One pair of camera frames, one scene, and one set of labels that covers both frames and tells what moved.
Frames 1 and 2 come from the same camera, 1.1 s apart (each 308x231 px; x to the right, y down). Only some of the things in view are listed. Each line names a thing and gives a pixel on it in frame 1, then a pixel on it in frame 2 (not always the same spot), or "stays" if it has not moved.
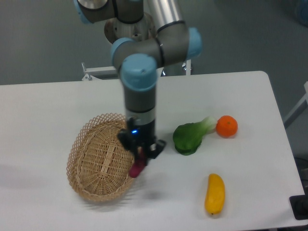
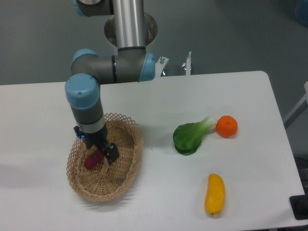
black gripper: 141,135 → 96,139
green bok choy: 187,138 stays
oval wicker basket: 98,163 stays
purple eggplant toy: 137,166 → 95,159
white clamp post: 188,68 stays
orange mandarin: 226,126 stays
